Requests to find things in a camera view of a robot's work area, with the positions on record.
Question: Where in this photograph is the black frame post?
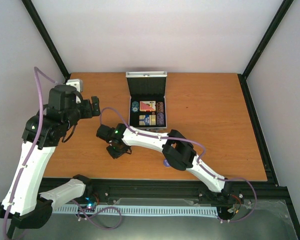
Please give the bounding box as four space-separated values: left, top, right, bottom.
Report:
21 0 71 81
241 0 295 78

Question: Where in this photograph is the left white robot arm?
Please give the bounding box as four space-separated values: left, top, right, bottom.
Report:
0 93 100 229

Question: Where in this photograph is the electronics board with led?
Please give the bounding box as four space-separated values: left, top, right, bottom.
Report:
80 195 100 213

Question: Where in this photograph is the brown poker chip stack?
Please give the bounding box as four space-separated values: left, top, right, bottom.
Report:
156 102 165 113

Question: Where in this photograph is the purple poker chip stack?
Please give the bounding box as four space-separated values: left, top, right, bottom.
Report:
156 112 165 126

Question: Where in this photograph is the right black frame post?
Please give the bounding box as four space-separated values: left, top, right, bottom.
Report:
241 0 295 78

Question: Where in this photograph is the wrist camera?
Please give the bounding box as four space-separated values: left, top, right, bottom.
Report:
96 124 115 143
65 78 84 93

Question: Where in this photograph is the light blue cable duct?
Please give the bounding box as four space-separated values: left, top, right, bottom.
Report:
52 202 219 217

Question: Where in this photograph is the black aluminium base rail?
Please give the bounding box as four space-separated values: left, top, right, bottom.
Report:
64 177 243 204

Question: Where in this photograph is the left black frame post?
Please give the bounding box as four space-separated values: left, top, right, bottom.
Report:
21 0 71 81

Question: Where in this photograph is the teal poker chip stack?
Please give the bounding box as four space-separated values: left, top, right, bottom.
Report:
131 101 139 108
131 107 139 113

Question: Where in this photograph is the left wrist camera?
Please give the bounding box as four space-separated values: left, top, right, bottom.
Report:
65 78 84 93

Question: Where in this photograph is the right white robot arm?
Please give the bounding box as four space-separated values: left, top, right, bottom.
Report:
96 123 231 202

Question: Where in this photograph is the red playing card deck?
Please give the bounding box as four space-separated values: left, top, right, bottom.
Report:
139 100 156 112

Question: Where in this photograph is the purple dealer button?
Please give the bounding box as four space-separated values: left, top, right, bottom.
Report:
163 159 170 168

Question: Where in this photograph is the aluminium poker case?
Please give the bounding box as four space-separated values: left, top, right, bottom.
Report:
125 71 168 131

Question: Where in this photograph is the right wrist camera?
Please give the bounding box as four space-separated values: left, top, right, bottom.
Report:
96 124 115 143

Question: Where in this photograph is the blue playing card box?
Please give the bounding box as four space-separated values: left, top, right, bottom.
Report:
138 114 157 126

